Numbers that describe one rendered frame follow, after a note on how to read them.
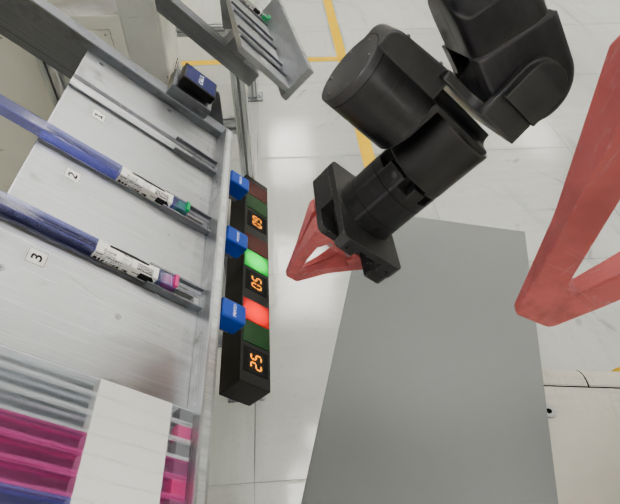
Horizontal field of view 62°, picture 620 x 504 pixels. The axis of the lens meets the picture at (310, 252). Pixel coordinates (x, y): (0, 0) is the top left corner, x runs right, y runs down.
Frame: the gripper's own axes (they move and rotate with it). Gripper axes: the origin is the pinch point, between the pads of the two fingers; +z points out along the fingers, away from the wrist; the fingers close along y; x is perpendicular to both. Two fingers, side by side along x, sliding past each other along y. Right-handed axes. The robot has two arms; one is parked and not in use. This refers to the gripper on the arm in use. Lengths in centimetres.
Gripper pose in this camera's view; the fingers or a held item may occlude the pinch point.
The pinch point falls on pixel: (296, 271)
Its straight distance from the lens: 48.8
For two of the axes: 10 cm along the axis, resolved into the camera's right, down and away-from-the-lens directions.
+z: -6.6, 5.7, 4.9
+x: 7.5, 4.4, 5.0
